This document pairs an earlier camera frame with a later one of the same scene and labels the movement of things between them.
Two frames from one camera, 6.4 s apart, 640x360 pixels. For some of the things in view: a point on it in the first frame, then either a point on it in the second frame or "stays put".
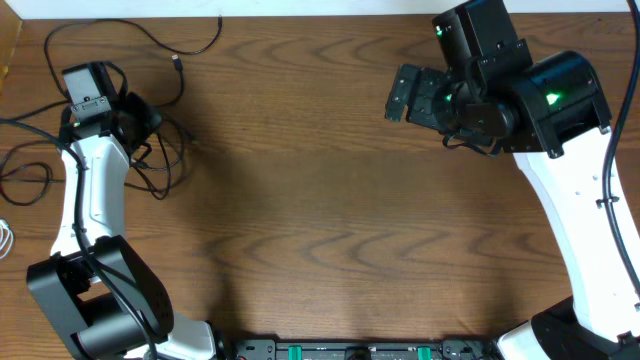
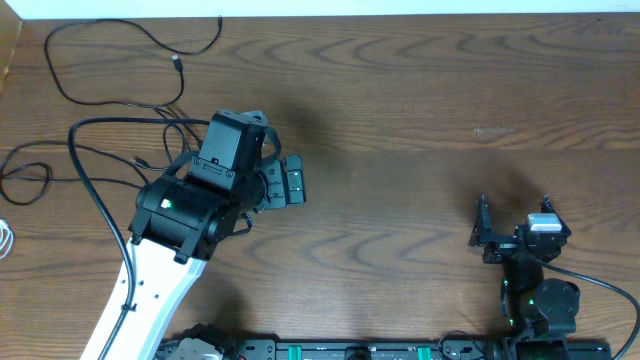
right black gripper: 429,81 to 500,246
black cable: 141,159 to 134,162
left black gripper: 91,110 to 292,181
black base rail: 365,349 stays put
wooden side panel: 10,29 stays put
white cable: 6,238 stays put
